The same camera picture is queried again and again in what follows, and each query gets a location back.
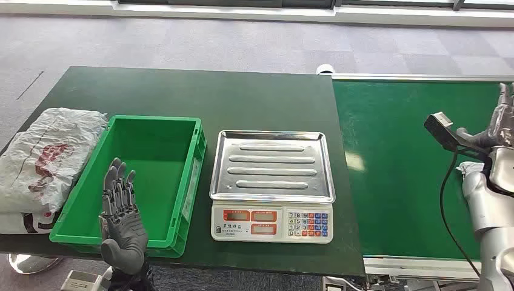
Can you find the white window sill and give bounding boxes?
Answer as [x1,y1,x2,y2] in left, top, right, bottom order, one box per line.
[0,0,514,29]

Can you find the electronic scale with steel tray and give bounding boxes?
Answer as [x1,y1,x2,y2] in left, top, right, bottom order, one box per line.
[209,129,336,244]

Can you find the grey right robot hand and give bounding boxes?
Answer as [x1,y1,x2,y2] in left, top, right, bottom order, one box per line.
[456,82,514,149]

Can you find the chrome round stand base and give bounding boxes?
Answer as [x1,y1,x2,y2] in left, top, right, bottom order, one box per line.
[8,253,63,276]

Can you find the green conveyor belt aluminium frame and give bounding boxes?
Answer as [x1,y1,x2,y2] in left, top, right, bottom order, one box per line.
[331,73,514,282]

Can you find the green plastic crate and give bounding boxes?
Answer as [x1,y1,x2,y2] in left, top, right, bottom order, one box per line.
[48,115,207,259]

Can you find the dark window frame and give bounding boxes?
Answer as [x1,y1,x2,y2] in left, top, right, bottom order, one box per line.
[118,0,514,11]

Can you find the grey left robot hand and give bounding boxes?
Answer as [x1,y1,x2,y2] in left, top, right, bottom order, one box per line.
[99,158,149,276]

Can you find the white parcel bag dark print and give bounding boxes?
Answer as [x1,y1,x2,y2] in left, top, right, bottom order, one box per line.
[0,210,61,235]

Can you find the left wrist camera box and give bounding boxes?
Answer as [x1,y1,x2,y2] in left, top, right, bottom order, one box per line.
[60,270,109,291]

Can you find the white device under conveyor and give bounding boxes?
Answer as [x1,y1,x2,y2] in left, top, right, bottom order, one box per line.
[322,276,346,291]

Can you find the black right camera cable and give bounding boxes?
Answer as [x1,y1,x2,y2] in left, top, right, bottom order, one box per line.
[439,150,482,278]

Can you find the grey parcel bag red print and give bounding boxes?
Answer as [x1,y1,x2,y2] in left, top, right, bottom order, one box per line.
[456,161,486,178]

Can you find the white parcel bag red print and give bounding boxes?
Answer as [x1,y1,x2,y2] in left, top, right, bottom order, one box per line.
[0,107,108,215]

